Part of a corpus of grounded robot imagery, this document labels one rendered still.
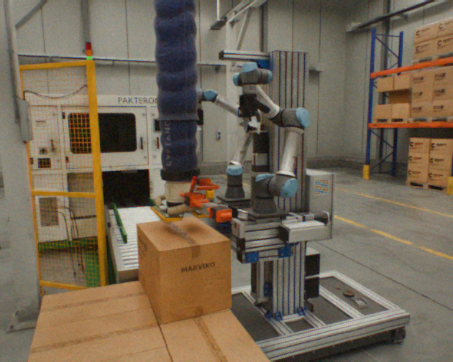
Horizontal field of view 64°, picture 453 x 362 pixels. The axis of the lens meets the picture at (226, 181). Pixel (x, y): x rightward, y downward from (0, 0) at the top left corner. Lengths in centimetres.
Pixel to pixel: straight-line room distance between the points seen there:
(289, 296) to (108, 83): 954
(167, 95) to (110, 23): 971
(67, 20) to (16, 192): 885
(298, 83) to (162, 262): 141
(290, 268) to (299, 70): 134
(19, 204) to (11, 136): 52
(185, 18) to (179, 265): 130
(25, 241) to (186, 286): 166
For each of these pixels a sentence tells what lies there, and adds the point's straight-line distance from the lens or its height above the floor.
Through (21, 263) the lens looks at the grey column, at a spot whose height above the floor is 51.
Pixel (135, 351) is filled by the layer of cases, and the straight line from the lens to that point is 187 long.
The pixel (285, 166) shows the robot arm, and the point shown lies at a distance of 212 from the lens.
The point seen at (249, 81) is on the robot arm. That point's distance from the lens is 185.
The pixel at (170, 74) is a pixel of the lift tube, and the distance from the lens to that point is 203.
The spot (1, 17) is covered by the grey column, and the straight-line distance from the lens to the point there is 325.
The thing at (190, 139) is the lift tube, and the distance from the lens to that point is 204.
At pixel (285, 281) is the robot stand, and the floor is 49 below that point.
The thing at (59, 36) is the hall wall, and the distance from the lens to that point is 1157.
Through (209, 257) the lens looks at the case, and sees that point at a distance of 198.
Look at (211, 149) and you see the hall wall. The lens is 1188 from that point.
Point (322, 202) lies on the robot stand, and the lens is 257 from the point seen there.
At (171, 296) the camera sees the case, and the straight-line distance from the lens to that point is 198.
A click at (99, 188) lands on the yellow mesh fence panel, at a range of 320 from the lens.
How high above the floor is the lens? 156
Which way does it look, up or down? 9 degrees down
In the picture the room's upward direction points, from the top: 1 degrees counter-clockwise
